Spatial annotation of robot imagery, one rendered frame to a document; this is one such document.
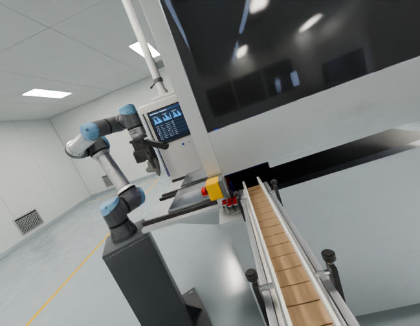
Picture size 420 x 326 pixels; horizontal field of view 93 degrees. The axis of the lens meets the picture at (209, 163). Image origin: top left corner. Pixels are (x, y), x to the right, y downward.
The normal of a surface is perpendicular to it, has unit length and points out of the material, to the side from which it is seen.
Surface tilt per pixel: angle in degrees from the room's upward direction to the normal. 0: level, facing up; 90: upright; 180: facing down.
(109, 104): 90
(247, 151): 90
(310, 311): 0
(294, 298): 0
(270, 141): 90
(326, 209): 90
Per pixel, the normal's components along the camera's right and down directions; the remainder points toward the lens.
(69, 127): -0.05, 0.25
